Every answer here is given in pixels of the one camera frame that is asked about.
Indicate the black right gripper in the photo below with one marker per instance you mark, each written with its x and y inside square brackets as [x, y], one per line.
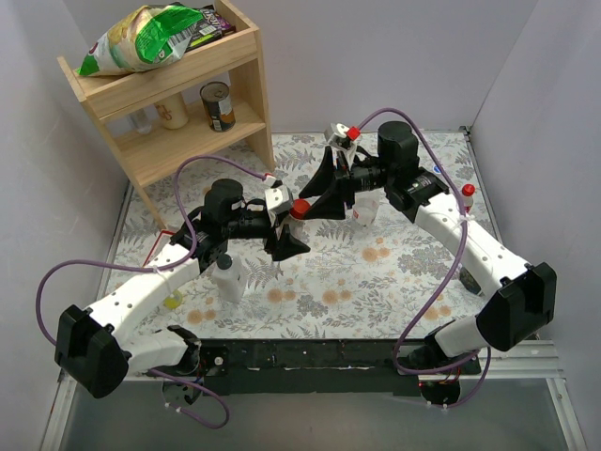
[341, 178]

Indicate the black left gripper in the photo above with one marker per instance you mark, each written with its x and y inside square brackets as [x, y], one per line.
[270, 230]

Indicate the red bottle cap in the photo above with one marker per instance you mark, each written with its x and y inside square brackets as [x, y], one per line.
[299, 208]
[468, 190]

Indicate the clear plastic bottle red label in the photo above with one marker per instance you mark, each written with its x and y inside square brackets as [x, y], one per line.
[365, 208]

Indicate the crushed clear bottle red label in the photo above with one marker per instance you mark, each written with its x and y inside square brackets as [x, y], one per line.
[467, 202]

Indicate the small glass bottle red rim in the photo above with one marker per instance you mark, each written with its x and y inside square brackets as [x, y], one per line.
[295, 223]

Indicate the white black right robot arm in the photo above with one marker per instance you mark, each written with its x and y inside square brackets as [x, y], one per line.
[520, 296]

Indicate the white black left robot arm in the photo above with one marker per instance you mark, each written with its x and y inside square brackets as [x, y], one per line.
[96, 345]

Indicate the white bottle black cap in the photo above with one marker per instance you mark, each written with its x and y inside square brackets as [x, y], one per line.
[229, 278]

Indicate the yellow cap bottle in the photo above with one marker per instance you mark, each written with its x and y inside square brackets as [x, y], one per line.
[174, 300]

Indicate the red snack box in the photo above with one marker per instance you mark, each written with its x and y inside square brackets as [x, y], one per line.
[163, 238]

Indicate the dark food can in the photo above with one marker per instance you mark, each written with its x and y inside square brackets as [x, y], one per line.
[218, 106]

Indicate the cream jar on shelf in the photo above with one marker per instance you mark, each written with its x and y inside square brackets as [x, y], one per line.
[172, 112]

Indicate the wooden shelf unit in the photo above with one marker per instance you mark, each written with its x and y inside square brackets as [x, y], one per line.
[146, 159]

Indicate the dark purple snack box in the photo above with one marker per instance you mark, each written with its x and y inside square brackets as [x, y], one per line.
[212, 27]

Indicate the clear glass on shelf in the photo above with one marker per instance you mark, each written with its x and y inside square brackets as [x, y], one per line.
[140, 122]

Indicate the green chip bag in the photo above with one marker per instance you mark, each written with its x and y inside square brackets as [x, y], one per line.
[149, 38]

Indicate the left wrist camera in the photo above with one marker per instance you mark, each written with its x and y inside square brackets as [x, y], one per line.
[279, 199]

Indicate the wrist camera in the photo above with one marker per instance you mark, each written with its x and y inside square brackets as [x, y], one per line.
[279, 199]
[336, 137]

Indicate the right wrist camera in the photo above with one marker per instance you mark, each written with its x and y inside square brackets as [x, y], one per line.
[336, 137]

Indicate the aluminium frame rail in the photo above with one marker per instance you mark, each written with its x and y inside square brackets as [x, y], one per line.
[524, 404]

